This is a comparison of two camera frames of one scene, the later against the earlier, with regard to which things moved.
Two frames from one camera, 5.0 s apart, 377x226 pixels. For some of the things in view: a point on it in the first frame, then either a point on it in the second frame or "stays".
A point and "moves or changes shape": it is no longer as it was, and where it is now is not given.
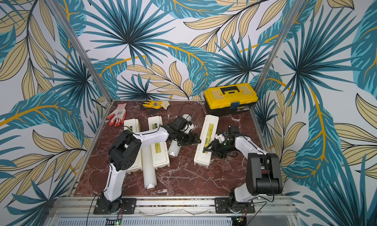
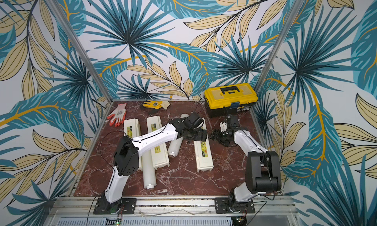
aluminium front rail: (263, 206) stays
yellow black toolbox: (229, 99) stays
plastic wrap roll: (149, 175) stays
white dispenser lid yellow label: (208, 132) moves or changes shape
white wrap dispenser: (160, 154) stays
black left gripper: (191, 141) -> (201, 137)
